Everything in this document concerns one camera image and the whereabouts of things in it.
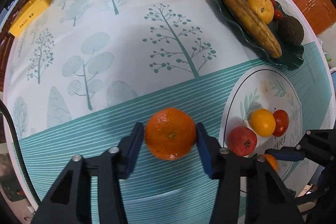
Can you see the large yellow citrus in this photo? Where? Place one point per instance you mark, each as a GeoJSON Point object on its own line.
{"type": "Point", "coordinates": [261, 7]}

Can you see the orange tangerine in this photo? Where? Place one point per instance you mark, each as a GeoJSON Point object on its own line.
{"type": "Point", "coordinates": [271, 162]}
{"type": "Point", "coordinates": [170, 132]}

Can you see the dark avocado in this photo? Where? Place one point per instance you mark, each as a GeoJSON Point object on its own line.
{"type": "Point", "coordinates": [290, 31]}

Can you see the red cherry tomato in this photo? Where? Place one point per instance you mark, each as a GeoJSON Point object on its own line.
{"type": "Point", "coordinates": [282, 121]}
{"type": "Point", "coordinates": [278, 14]}

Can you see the dark green scalloped plate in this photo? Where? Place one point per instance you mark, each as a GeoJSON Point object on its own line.
{"type": "Point", "coordinates": [288, 57]}

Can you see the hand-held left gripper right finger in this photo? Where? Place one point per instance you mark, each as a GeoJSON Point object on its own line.
{"type": "Point", "coordinates": [203, 150]}

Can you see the small yellow orange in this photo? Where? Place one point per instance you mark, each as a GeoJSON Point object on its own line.
{"type": "Point", "coordinates": [263, 122]}

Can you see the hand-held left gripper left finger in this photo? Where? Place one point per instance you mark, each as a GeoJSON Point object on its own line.
{"type": "Point", "coordinates": [134, 150]}

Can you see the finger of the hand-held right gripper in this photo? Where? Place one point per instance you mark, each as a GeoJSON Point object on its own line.
{"type": "Point", "coordinates": [284, 155]}

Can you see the yellow-brown cucumber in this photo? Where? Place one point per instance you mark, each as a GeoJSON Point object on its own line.
{"type": "Point", "coordinates": [252, 24]}

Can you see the yellow tin box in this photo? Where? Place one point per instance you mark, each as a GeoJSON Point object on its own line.
{"type": "Point", "coordinates": [32, 12]}

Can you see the white floral plate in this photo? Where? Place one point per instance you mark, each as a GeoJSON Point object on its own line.
{"type": "Point", "coordinates": [262, 92]}

